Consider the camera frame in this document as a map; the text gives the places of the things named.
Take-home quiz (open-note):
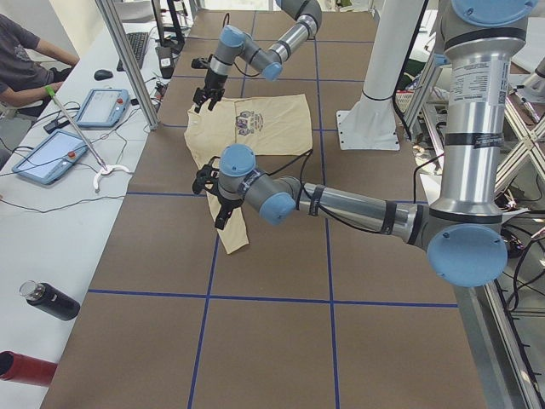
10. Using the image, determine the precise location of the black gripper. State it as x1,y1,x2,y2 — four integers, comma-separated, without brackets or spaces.
192,70,227,113
211,187,244,230

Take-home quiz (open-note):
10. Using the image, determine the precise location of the cream printed t-shirt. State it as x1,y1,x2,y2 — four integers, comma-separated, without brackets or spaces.
184,95,313,253

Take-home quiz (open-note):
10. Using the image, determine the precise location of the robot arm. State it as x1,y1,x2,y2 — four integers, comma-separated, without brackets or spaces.
192,0,322,112
208,1,536,287

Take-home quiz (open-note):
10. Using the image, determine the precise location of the black keyboard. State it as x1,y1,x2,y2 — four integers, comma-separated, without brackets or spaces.
126,32,150,69

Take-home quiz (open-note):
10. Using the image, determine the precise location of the far blue teach pendant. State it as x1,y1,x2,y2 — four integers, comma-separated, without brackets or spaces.
76,89,130,129

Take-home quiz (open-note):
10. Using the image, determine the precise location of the blue teach pendant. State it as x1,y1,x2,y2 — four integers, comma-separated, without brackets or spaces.
76,89,130,129
12,130,88,185

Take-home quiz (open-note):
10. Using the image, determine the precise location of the black computer mouse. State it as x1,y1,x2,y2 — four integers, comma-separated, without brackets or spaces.
94,69,113,81

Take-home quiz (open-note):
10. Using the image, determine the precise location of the metal rod with white hook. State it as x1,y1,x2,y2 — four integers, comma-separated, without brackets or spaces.
44,85,132,193

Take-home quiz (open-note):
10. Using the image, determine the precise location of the near blue teach pendant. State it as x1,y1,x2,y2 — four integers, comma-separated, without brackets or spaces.
12,130,88,185

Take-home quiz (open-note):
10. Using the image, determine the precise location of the seated person in grey shirt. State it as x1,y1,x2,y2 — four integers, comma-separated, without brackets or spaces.
1,15,79,118

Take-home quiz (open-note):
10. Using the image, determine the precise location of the black water bottle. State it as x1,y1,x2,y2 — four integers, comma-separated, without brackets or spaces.
19,280,80,321

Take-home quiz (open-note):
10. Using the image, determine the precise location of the red cylinder bottle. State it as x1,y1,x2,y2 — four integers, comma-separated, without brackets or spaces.
1,351,57,387

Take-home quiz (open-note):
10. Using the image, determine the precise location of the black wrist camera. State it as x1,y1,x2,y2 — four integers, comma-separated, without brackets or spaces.
192,156,220,196
191,54,213,70

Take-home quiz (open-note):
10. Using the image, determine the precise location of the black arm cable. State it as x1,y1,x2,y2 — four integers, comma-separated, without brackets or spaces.
257,148,446,233

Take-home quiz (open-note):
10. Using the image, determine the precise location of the aluminium frame post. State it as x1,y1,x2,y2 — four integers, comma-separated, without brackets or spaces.
95,0,159,130

